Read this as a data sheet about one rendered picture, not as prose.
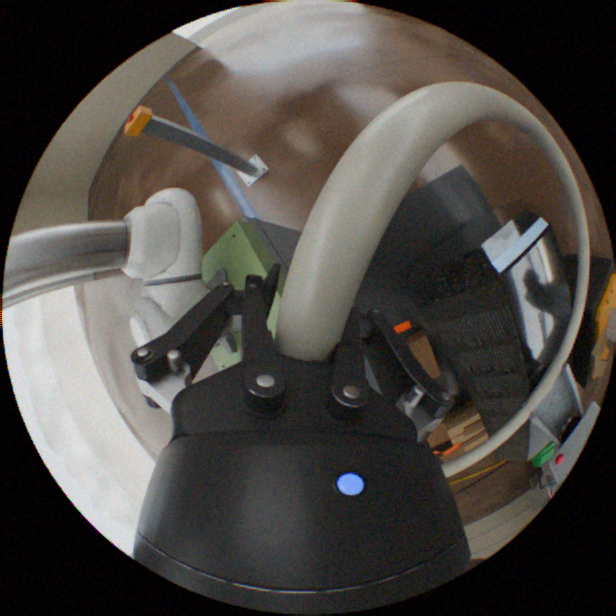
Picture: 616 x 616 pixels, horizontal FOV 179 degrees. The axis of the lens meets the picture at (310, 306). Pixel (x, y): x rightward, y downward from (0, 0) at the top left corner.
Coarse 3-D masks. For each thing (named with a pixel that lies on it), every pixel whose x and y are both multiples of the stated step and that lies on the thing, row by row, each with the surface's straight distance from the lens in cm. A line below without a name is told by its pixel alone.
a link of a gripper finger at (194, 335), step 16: (224, 288) 15; (208, 304) 12; (224, 304) 14; (192, 320) 11; (208, 320) 11; (224, 320) 15; (160, 336) 10; (176, 336) 10; (192, 336) 10; (208, 336) 12; (144, 352) 9; (160, 352) 9; (192, 352) 10; (208, 352) 12; (144, 368) 8; (160, 368) 9; (192, 368) 11
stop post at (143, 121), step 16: (144, 112) 107; (128, 128) 109; (144, 128) 112; (160, 128) 115; (176, 128) 118; (192, 144) 127; (208, 144) 132; (224, 160) 146; (240, 160) 153; (256, 160) 175; (256, 176) 169
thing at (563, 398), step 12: (564, 372) 50; (564, 384) 59; (552, 396) 57; (564, 396) 64; (576, 396) 62; (540, 408) 55; (552, 408) 61; (564, 408) 70; (576, 408) 79; (540, 420) 50; (552, 420) 67; (564, 420) 78; (552, 432) 67
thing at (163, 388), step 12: (168, 360) 9; (180, 360) 9; (168, 372) 9; (180, 372) 9; (144, 384) 9; (156, 384) 9; (168, 384) 9; (180, 384) 8; (156, 396) 9; (168, 396) 8; (168, 408) 8
